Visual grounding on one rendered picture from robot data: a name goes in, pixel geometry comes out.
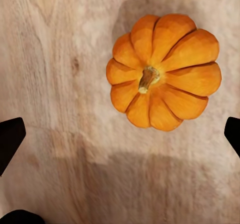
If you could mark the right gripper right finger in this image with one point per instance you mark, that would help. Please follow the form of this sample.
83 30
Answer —
232 133

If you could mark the pumpkin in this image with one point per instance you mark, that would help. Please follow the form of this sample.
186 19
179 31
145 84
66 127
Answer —
163 71

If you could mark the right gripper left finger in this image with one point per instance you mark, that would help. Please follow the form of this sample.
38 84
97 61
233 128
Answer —
12 133

